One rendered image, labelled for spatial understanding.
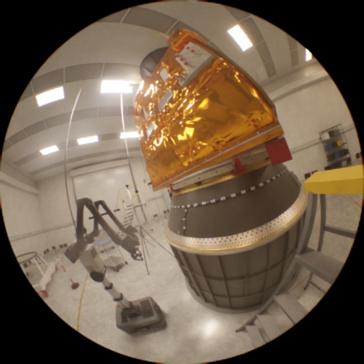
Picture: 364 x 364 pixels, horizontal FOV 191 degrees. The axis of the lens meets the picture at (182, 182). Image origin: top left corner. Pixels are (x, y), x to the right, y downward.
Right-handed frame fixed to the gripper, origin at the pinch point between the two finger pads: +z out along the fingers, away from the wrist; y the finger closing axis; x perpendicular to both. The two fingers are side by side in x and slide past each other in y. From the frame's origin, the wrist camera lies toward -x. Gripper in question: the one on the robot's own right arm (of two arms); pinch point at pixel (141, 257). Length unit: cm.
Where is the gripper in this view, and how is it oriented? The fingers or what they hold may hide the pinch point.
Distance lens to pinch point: 100.5
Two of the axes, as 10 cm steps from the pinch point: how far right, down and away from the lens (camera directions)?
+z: 7.0, 6.9, 1.8
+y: -4.2, 1.9, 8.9
